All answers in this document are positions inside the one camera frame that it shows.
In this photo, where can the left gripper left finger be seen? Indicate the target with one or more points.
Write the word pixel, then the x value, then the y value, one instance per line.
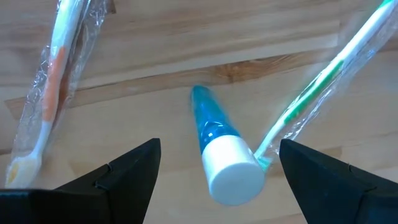
pixel 118 193

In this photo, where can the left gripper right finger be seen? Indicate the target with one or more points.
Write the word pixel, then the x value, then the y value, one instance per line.
pixel 335 196

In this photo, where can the green toothbrush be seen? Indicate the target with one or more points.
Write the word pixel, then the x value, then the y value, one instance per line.
pixel 314 90

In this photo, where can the blue mouthwash bottle white cap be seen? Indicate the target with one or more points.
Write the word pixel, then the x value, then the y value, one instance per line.
pixel 230 168

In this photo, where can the orange toothbrush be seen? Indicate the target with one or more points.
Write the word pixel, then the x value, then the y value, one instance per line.
pixel 53 81

